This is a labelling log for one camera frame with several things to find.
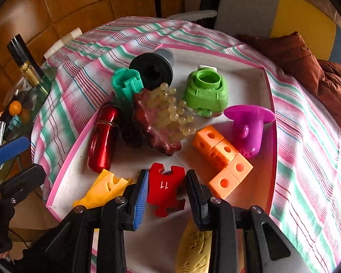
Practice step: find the brown quilt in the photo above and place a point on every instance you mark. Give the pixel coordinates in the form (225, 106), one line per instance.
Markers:
(329, 91)

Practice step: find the red puzzle piece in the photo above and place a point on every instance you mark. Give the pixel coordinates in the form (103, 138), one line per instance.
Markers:
(164, 187)

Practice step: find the teal green toy piece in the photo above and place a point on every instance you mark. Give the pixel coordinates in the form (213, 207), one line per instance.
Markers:
(125, 85)

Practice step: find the yellow plastic toy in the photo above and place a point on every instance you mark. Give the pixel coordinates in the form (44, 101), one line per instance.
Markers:
(102, 189)

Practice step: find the orange fruit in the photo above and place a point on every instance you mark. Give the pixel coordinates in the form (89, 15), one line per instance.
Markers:
(15, 106)

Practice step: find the striped bedsheet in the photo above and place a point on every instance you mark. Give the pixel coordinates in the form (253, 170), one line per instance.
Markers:
(301, 148)

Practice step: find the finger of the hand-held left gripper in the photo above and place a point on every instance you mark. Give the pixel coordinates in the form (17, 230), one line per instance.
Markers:
(22, 179)
(11, 150)

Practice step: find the orange linked toy cubes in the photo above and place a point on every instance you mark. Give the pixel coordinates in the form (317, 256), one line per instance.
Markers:
(233, 167)

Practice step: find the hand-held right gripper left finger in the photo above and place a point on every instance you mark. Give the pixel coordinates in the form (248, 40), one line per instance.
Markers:
(139, 202)

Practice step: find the small blue box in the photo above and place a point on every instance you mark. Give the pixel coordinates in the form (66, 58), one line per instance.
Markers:
(13, 121)

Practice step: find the black capped glass bottle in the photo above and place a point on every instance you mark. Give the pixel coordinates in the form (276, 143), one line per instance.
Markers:
(20, 51)

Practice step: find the purple funnel cup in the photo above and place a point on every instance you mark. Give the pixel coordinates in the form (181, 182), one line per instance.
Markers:
(247, 130)

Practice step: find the yellow embossed egg toy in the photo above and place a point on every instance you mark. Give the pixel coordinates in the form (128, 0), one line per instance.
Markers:
(194, 250)

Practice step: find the brown brush with pale knobs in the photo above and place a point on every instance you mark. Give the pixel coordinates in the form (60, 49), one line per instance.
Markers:
(150, 125)

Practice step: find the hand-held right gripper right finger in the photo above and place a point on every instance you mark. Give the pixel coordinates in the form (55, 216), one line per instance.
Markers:
(194, 202)

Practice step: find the black spool toy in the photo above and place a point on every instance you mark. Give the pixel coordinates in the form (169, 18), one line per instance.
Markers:
(150, 71)

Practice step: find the red metallic cylinder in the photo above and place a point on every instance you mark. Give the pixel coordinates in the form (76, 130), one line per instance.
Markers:
(102, 142)

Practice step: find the stack of paper cups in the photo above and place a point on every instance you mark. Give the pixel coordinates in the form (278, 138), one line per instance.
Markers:
(61, 42)

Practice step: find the white tray with pink rim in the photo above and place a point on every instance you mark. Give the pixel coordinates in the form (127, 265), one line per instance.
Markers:
(130, 159)

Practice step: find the round glass side table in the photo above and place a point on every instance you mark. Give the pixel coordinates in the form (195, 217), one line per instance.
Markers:
(31, 102)

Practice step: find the white pen-shaped device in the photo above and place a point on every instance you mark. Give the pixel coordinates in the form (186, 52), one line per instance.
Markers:
(0, 132)

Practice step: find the green toy car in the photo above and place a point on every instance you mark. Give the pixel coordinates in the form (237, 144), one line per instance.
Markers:
(204, 96)

